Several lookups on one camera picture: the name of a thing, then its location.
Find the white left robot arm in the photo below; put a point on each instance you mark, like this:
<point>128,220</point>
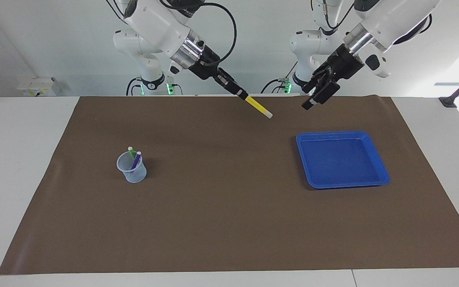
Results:
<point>385,20</point>

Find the purple marker pen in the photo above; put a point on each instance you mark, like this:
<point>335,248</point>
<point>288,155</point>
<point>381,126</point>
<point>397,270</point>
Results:
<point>136,160</point>

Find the white power strip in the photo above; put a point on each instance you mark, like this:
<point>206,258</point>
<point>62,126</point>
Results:
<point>34,87</point>

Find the translucent plastic cup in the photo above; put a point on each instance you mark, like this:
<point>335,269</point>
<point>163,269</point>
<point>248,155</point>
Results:
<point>134,174</point>

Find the green marker pen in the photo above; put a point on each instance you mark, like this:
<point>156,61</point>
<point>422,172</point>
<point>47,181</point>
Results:
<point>132,151</point>

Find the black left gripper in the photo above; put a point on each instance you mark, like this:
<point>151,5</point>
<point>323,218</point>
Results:
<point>345,63</point>

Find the brown table mat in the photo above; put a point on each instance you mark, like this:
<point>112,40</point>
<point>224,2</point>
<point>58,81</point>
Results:
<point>229,207</point>

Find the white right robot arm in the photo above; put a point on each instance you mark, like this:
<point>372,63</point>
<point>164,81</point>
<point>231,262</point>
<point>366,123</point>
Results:
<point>153,20</point>

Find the yellow marker pen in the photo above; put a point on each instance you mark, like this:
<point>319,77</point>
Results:
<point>258,107</point>

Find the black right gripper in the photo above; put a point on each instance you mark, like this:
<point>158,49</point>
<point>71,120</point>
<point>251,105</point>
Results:
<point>205,63</point>

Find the blue plastic tray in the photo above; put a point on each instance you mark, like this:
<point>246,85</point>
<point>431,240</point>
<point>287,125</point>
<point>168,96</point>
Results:
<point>341,161</point>

